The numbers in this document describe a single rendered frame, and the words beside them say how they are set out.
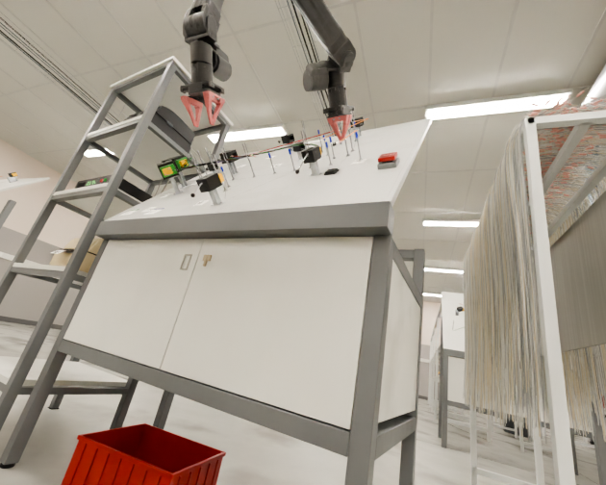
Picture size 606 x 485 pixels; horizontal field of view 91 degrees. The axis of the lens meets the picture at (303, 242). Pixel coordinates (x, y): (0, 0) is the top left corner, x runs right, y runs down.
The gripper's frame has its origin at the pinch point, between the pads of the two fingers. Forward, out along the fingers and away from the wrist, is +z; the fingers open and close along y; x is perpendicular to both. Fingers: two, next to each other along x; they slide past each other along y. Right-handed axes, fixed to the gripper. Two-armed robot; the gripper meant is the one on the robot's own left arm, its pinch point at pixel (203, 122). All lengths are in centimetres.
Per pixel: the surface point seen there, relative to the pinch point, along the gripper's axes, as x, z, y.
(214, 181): -12.8, 14.6, 7.1
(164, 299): 2, 52, 16
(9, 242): -255, 94, 725
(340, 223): 0.4, 26.9, -39.2
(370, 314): 7, 45, -48
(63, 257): -11, 45, 90
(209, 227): -4.3, 29.2, 2.9
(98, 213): -16, 26, 72
